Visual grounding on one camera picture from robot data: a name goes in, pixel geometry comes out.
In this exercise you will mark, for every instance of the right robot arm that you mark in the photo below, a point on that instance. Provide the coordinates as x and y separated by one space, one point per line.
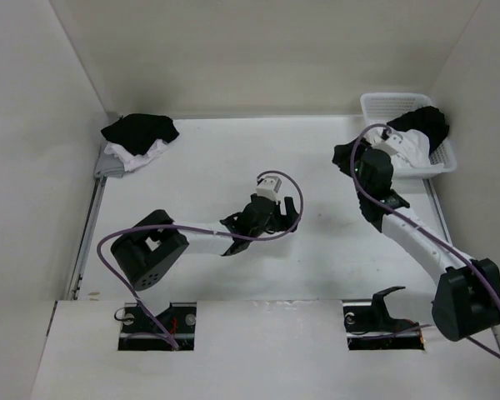
466 298

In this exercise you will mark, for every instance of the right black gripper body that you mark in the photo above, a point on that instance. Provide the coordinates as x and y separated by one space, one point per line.
361 147

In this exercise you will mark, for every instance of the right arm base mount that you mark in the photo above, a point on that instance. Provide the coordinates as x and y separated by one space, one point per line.
370 326

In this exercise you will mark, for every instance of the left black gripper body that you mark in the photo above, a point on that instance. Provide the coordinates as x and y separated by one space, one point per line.
276 222

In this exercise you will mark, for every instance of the folded white tank top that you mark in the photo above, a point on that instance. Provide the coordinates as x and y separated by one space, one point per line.
132 162

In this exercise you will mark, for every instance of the white plastic basket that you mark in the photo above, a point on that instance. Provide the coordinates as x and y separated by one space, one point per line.
381 107

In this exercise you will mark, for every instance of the folded black tank top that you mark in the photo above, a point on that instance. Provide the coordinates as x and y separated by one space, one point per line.
137 132

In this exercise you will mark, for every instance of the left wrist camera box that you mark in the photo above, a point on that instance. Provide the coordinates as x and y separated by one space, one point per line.
268 187

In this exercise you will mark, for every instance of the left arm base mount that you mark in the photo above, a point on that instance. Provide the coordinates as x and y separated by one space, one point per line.
139 333

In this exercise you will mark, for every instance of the black tank top in basket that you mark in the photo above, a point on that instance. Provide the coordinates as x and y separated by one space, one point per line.
428 120

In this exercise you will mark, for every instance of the white tank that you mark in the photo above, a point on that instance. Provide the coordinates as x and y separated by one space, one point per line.
415 149
132 162

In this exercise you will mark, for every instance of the folded grey tank top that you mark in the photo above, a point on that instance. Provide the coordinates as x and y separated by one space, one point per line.
108 166

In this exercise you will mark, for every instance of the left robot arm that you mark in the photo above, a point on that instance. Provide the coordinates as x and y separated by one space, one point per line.
146 252

